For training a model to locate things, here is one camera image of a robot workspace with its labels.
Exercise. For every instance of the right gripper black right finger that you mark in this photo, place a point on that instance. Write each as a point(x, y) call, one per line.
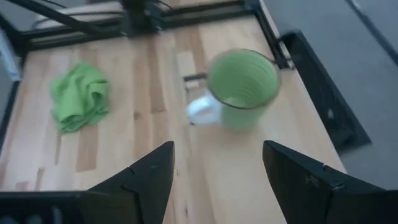
point(311, 196)

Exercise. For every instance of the green microfiber cloth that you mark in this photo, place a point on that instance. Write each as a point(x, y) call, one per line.
point(79, 96)

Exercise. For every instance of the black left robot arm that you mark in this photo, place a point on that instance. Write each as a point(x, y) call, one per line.
point(140, 18)

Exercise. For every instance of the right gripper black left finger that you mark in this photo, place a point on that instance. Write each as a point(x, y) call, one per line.
point(149, 186)

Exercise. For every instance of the tall olive green mug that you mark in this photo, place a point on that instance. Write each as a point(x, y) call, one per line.
point(242, 77)

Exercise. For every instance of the black table edge frame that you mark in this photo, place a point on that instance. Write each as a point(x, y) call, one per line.
point(77, 35)

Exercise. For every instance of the black flat base plate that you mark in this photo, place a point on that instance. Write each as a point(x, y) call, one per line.
point(326, 93)

